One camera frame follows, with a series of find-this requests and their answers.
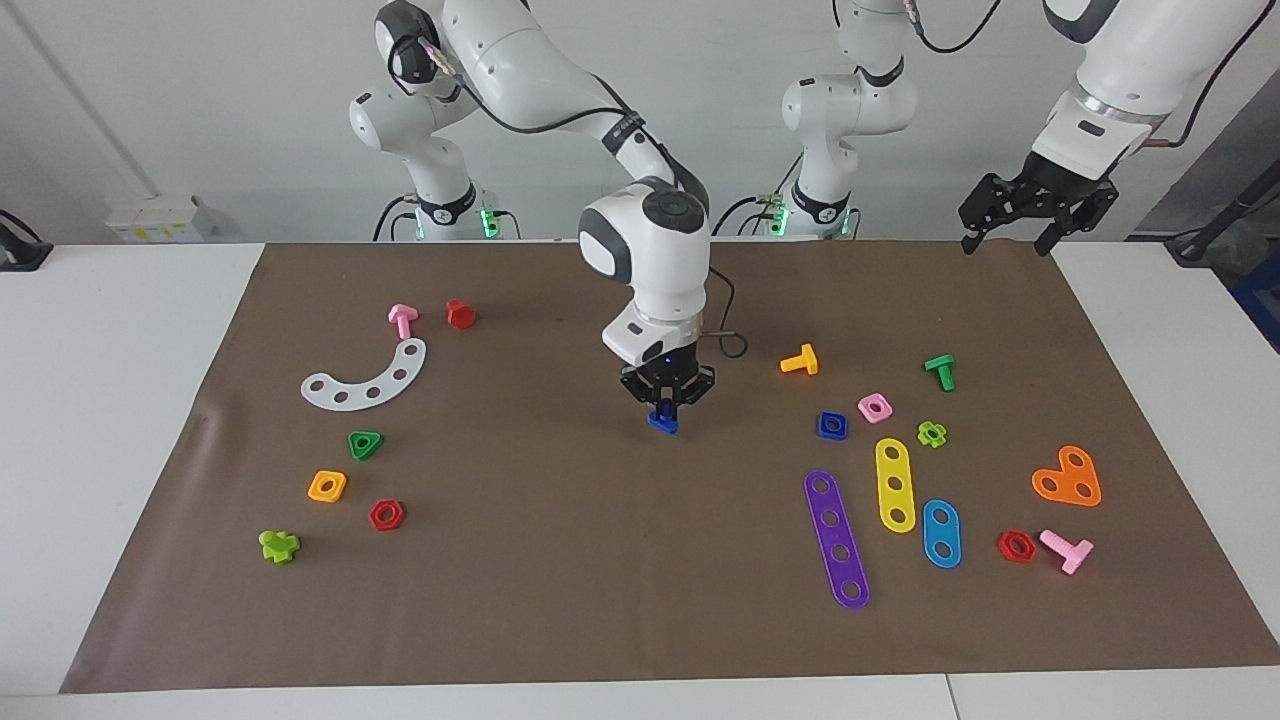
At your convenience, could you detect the blue crate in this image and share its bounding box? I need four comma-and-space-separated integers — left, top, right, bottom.
1232, 250, 1280, 353

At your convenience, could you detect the white curved five-hole plate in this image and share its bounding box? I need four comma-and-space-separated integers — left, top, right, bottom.
300, 337, 428, 412

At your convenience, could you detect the purple four-hole plastic strip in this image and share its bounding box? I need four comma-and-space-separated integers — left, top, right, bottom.
803, 470, 872, 611

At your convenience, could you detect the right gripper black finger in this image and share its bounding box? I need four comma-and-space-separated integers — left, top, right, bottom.
672, 365, 717, 409
620, 368, 663, 416

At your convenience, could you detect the yellow three-hole plastic strip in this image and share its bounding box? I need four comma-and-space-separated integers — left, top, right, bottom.
875, 437, 918, 534

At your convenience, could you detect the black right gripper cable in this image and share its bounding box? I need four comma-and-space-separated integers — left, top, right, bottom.
425, 40, 749, 359

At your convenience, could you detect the black left arm base cable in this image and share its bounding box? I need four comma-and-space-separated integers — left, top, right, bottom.
713, 194, 779, 238

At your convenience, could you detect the black right arm base cable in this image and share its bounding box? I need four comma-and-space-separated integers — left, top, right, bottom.
373, 193, 419, 242

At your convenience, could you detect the orange heart-shaped plastic plate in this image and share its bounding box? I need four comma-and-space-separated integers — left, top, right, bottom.
1031, 445, 1103, 508

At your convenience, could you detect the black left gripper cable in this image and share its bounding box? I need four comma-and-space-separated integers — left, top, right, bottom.
905, 0, 1280, 149

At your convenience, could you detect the brown paper table mat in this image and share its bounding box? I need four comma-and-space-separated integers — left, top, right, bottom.
60, 240, 1280, 694

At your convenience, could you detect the blue two-hole plastic strip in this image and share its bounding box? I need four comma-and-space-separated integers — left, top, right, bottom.
921, 499, 963, 570

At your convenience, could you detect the black arm base cable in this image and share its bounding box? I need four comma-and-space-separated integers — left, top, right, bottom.
713, 194, 779, 238
373, 193, 419, 242

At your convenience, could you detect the white socket box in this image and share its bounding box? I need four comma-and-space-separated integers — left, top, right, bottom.
105, 195, 223, 244

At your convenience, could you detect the black stand with pole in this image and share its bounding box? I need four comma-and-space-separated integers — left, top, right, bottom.
1165, 160, 1280, 267

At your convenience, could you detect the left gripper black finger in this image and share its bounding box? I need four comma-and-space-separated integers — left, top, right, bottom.
958, 172, 1021, 256
1035, 180, 1119, 258

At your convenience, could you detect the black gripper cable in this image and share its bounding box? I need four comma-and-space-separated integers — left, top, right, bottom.
425, 40, 749, 359
905, 0, 1280, 149

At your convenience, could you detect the black table clamp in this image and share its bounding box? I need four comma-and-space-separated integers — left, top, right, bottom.
0, 208, 53, 272

